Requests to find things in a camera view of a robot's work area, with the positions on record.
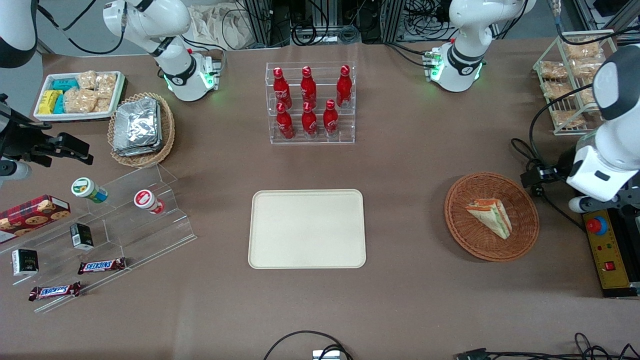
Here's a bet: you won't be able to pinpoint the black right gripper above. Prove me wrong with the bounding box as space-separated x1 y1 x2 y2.
0 94 94 169

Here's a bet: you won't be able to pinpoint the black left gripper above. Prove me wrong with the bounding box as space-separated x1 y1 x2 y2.
521 146 582 189

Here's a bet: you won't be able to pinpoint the triangle sandwich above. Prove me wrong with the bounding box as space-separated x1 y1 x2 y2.
465 198 513 240

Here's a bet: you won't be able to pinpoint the white rectangular snack tray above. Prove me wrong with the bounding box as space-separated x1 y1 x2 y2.
33 71 126 122

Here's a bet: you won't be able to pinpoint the round brown wicker basket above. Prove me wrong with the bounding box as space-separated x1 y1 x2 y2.
444 172 540 263

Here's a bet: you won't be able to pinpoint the oval light wicker basket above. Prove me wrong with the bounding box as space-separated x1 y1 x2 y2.
107 92 176 168

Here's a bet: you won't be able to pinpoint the cream plastic tray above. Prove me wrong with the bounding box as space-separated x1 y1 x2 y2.
248 189 367 270

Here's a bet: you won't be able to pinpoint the green lid yogurt cup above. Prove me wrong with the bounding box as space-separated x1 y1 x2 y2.
70 177 109 204

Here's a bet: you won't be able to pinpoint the yellow snack packet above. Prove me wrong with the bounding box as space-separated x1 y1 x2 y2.
38 90 64 115

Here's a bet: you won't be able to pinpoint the silver foil pack stack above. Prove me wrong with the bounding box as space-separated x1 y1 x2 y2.
112 97 164 157

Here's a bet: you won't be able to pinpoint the red cookie box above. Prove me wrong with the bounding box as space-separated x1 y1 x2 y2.
0 194 71 239

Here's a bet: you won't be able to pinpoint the small black box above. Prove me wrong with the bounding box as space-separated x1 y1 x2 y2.
11 248 40 277
69 223 95 251

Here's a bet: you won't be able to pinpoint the red lid yogurt cup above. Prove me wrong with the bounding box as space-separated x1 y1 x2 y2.
133 189 166 215

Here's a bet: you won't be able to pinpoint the clear acrylic step stand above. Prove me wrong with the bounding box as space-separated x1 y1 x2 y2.
0 163 198 314

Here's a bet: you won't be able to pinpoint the black counter appliance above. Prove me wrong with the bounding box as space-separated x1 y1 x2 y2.
582 199 640 299

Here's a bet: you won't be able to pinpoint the snickers bar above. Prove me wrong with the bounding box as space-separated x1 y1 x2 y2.
77 257 127 275
28 281 82 302

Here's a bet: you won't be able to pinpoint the beige cloth bag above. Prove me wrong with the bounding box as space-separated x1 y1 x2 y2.
189 3 257 51

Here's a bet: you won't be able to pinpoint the red cola bottle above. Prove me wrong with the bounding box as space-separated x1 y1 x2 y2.
300 66 318 107
336 65 353 109
276 102 295 140
322 99 340 137
301 101 319 137
272 67 293 109

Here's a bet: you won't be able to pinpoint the clear acrylic bottle rack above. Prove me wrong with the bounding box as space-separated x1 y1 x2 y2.
265 61 356 146

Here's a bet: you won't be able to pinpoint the black power cable with plug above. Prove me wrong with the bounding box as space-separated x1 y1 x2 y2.
510 137 586 234

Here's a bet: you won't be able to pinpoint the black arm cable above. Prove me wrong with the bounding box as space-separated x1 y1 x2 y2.
36 0 127 56
528 81 609 167

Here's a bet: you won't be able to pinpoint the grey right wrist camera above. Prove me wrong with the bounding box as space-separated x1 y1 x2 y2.
0 160 32 182

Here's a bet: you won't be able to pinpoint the dark camera mount bracket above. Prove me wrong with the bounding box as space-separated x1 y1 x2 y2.
595 186 640 212

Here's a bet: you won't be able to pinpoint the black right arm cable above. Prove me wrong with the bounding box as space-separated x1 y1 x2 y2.
36 0 127 56

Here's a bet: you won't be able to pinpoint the white wire rack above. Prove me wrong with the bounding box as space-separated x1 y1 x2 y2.
532 29 619 136

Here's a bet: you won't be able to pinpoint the black tangled cables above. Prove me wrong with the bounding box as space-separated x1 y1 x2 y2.
486 332 640 360

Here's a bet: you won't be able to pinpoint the black coiled cable bundle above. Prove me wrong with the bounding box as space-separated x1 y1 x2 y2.
291 20 362 47

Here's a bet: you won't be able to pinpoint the black looped cable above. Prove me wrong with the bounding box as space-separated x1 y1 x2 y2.
263 330 354 360

